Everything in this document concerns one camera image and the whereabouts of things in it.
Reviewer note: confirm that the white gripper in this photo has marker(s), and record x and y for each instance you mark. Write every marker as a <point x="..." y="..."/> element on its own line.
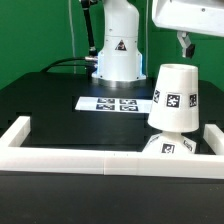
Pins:
<point x="195" y="16"/>

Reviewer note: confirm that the white conical lamp shade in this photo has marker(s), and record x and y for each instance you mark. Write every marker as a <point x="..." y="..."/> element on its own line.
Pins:
<point x="175" y="103"/>

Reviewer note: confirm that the white lamp base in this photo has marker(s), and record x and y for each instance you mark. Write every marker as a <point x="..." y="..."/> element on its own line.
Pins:
<point x="169" y="143"/>

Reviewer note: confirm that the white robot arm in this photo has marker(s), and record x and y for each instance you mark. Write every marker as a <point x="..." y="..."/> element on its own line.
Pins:
<point x="119" y="63"/>

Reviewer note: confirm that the white marker sheet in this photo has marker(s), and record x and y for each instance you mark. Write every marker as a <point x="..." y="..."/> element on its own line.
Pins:
<point x="113" y="105"/>

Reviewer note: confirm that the white U-shaped fence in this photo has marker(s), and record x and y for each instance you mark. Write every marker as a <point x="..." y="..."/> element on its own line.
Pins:
<point x="15" y="157"/>

